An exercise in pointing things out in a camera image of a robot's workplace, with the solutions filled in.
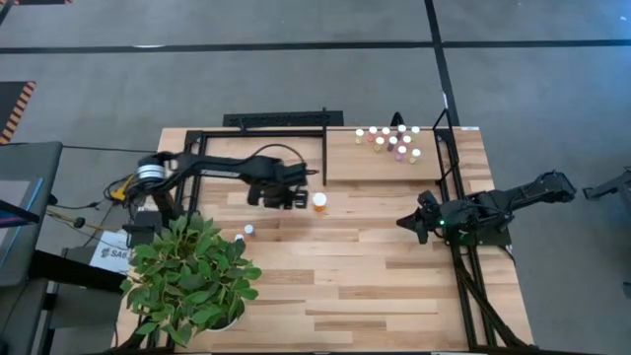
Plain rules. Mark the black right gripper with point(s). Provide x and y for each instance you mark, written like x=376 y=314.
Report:
x=431 y=217

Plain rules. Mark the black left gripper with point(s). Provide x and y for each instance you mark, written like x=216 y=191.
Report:
x=283 y=177

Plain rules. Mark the orange pill bottle white cap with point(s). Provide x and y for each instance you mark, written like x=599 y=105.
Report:
x=319 y=199

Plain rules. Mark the tube with yellow tablets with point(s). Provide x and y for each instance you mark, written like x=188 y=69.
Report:
x=415 y=131

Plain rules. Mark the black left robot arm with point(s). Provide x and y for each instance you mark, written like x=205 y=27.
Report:
x=217 y=167

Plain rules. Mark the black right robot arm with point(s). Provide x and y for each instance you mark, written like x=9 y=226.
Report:
x=532 y=192

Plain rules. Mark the black perforated floor strip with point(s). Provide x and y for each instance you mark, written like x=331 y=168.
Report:
x=276 y=119

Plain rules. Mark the green potted plant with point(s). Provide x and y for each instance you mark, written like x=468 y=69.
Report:
x=189 y=281

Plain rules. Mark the black control box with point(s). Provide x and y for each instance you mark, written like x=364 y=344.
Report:
x=143 y=229

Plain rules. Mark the white printed sign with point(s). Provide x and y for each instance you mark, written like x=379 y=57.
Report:
x=111 y=254

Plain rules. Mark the black stand leg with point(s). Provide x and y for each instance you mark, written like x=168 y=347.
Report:
x=611 y=186

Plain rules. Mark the grey equipment cart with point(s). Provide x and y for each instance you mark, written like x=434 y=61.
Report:
x=84 y=305

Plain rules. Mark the grey side table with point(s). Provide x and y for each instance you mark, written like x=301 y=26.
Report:
x=24 y=163

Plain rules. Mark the hazard-striped floor mat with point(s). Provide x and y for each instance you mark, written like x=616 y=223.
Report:
x=12 y=106

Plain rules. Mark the black aluminium rig frame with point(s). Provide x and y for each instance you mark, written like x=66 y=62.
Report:
x=256 y=133

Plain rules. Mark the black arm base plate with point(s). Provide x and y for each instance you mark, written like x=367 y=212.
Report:
x=498 y=239

